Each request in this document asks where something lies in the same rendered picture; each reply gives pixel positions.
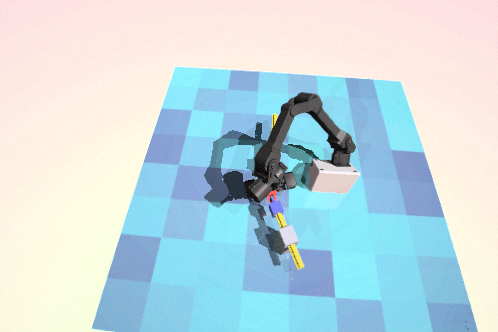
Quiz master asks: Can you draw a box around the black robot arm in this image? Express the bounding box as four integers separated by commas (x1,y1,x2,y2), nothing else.
248,92,356,203

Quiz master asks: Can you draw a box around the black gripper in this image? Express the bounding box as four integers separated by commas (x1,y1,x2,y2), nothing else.
244,172,297,198

